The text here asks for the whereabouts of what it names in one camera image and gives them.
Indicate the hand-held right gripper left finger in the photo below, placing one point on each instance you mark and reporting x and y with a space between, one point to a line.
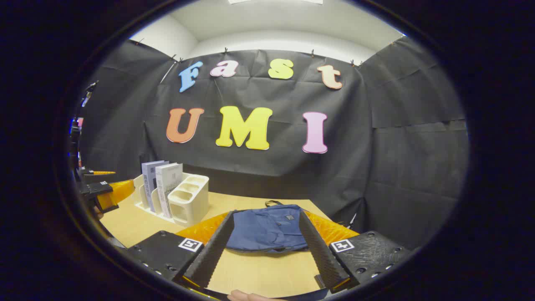
213 255

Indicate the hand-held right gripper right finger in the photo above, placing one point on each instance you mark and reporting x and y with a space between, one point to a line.
319 255

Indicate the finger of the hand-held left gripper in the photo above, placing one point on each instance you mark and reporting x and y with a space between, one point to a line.
85 172
98 188

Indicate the white plastic bookshelf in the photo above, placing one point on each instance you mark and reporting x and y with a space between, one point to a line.
194 209

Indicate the blue schoolbag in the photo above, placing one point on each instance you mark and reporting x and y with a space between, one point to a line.
267 228

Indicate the white grey book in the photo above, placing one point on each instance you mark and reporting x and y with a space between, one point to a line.
169 184

